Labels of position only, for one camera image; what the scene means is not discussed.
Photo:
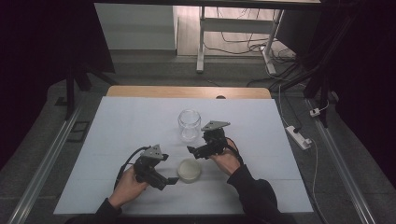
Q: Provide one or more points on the white round jar lid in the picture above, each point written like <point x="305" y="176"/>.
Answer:
<point x="189" y="170"/>

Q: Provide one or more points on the wooden table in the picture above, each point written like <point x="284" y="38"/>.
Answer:
<point x="186" y="92"/>

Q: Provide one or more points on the aluminium floor rail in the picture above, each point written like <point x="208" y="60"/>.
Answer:
<point x="342" y="168"/>
<point x="43" y="168"/>

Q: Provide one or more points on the dark curtain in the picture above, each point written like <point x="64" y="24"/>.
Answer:
<point x="37" y="62"/>
<point x="367" y="77"/>

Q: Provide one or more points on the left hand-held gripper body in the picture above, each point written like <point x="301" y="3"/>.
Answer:
<point x="148" y="161"/>

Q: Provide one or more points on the clear glass jar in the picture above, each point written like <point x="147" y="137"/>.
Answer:
<point x="189" y="124"/>

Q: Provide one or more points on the white plug adapter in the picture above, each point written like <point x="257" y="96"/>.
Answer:
<point x="315" y="112"/>

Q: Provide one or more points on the person's left hand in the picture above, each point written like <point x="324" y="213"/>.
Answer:
<point x="127" y="189"/>

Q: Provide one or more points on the black metal stand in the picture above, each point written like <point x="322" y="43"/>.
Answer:
<point x="320" y="71"/>

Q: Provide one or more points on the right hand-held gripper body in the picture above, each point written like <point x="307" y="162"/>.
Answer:
<point x="214" y="137"/>

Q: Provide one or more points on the white desk frame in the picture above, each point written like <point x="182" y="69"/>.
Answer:
<point x="236" y="25"/>

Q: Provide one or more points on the person's right hand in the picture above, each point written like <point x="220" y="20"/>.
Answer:
<point x="227" y="161"/>

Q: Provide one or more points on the white table cover sheet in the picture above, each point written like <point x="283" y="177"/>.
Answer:
<point x="124" y="124"/>

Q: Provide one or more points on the black tripod stand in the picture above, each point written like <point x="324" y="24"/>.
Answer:
<point x="74" y="81"/>

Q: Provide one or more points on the white power strip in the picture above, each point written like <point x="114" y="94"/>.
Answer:
<point x="298" y="137"/>

